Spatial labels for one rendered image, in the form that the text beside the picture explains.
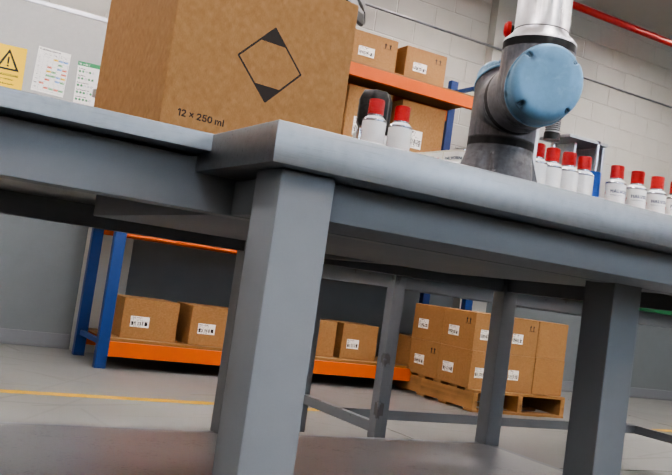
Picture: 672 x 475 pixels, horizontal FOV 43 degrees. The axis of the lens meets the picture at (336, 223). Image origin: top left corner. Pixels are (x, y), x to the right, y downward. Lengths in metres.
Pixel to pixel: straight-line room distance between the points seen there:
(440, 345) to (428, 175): 5.17
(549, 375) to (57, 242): 3.50
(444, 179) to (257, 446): 0.32
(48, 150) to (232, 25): 0.39
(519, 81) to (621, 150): 7.61
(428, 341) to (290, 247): 5.34
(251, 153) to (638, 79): 8.45
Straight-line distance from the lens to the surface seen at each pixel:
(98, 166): 0.94
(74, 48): 6.08
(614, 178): 2.25
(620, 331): 1.35
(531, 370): 6.06
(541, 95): 1.34
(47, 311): 6.09
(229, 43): 1.21
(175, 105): 1.16
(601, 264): 1.10
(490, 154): 1.46
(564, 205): 0.99
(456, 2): 7.74
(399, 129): 1.81
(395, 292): 3.23
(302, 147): 0.80
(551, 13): 1.40
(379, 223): 0.89
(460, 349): 5.83
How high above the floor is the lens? 0.69
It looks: 4 degrees up
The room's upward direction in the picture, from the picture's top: 8 degrees clockwise
